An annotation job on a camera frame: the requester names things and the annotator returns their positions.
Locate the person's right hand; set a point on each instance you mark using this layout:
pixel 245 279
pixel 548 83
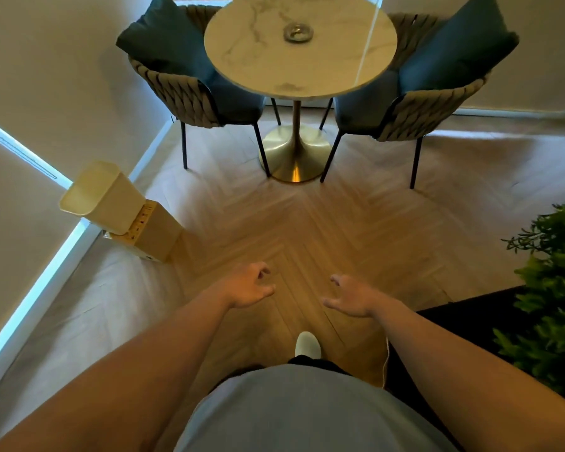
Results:
pixel 358 298

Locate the person's right forearm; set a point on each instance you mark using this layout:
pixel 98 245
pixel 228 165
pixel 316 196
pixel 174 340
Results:
pixel 456 376

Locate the green leafy plant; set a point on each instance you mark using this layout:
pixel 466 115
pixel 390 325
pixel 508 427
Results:
pixel 553 296

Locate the tan cardboard box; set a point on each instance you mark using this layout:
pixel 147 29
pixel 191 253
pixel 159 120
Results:
pixel 157 232

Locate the cream plastic waste bin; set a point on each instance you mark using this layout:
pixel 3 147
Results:
pixel 110 202

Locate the grey shirt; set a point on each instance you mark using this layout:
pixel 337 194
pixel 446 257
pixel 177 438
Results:
pixel 306 414

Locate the person's left hand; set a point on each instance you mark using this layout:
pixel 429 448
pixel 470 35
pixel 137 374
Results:
pixel 242 287

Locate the dark teal cushion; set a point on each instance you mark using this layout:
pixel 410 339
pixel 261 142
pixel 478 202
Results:
pixel 456 49
pixel 167 39

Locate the person's right thumb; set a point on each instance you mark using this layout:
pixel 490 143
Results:
pixel 333 303

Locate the black shorts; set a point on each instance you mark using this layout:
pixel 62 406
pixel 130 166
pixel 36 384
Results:
pixel 318 362

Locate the white shoe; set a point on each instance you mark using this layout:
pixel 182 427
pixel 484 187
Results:
pixel 307 345

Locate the woven beige chair black legs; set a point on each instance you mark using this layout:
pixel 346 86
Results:
pixel 423 112
pixel 183 96

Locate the glass ashtray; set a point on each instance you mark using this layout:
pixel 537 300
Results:
pixel 298 32

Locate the black low cabinet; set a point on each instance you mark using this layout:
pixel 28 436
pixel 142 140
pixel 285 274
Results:
pixel 461 320

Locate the person's left forearm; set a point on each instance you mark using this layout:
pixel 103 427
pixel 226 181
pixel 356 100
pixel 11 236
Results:
pixel 136 367

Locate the round marble table gold base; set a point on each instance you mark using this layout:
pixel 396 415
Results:
pixel 263 51

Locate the person's left thumb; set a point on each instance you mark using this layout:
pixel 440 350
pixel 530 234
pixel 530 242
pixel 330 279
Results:
pixel 266 291

